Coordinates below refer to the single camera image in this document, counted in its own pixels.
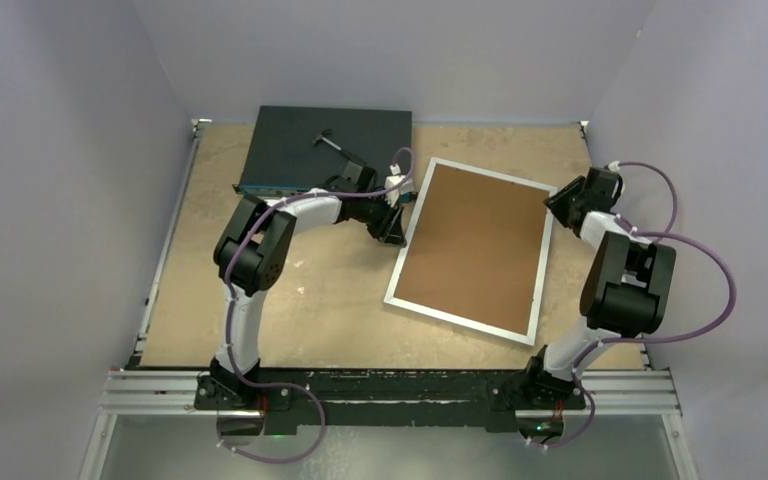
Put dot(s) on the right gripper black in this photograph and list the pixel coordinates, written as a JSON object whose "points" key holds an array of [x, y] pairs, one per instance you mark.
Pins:
{"points": [[557, 202]]}

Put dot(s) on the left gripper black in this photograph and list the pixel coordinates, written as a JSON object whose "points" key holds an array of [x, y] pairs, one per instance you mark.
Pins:
{"points": [[393, 234]]}

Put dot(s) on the white picture frame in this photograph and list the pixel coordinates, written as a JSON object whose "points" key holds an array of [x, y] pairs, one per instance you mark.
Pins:
{"points": [[397, 278]]}

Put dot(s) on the brown cardboard backing board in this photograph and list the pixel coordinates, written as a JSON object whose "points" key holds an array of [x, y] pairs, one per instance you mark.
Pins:
{"points": [[477, 245]]}

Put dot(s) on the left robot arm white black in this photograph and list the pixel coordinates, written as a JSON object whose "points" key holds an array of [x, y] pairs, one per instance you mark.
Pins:
{"points": [[253, 248]]}

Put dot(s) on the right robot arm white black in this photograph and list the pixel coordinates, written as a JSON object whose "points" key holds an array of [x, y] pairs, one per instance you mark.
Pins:
{"points": [[624, 295]]}

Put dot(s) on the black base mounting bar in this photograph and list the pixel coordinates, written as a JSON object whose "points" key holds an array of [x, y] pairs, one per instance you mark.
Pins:
{"points": [[286, 398]]}

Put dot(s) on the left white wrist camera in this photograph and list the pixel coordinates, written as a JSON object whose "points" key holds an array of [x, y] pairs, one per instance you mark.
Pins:
{"points": [[400, 188]]}

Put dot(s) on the small black-handled hammer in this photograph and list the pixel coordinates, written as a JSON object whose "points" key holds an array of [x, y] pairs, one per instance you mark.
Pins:
{"points": [[323, 137]]}

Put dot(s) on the dark network switch box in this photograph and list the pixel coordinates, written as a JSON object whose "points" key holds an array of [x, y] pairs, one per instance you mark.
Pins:
{"points": [[282, 161]]}

